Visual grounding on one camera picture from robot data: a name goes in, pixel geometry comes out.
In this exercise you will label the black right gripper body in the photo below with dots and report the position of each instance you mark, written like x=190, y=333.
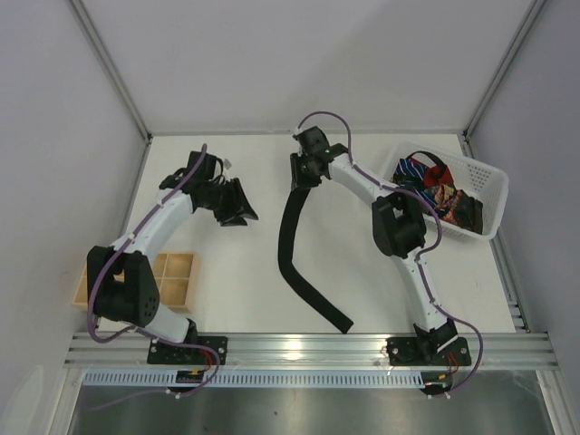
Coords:
x=298, y=172

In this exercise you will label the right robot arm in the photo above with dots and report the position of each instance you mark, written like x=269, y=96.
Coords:
x=398, y=231

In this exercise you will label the red tie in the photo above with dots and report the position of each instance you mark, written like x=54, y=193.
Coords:
x=438, y=175

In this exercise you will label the aluminium mounting rail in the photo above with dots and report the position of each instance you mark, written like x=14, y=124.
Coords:
x=324, y=351

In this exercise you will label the blue striped tie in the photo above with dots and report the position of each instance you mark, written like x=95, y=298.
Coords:
x=411, y=174

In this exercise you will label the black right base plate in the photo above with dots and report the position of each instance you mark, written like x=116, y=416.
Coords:
x=413, y=351

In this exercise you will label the white plastic basket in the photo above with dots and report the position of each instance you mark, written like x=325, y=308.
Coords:
x=479, y=180

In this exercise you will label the black tie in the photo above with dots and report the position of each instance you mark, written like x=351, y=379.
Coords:
x=296, y=267

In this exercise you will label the wooden compartment tray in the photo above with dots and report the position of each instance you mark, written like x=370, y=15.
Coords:
x=176, y=277

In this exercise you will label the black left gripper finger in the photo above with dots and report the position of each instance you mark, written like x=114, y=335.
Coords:
x=240, y=208
x=234, y=222

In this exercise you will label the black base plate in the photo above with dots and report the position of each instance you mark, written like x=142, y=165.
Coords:
x=171, y=354
x=413, y=351

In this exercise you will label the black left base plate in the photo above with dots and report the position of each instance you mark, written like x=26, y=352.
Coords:
x=171, y=354

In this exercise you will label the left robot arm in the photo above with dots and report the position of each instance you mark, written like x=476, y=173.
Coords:
x=121, y=286

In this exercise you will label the dark patterned tie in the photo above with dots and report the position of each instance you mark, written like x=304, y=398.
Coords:
x=458, y=208

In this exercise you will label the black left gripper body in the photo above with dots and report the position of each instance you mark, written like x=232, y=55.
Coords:
x=225, y=199

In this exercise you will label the white slotted cable duct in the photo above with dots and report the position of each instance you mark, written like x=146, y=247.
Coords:
x=283, y=379

